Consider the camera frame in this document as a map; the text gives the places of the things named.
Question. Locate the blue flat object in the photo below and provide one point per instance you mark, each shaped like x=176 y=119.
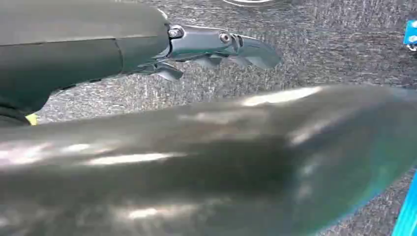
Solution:
x=408 y=215

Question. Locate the blue object with white print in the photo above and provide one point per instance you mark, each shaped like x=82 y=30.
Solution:
x=411 y=32

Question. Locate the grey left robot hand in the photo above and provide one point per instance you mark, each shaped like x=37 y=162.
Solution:
x=195 y=169

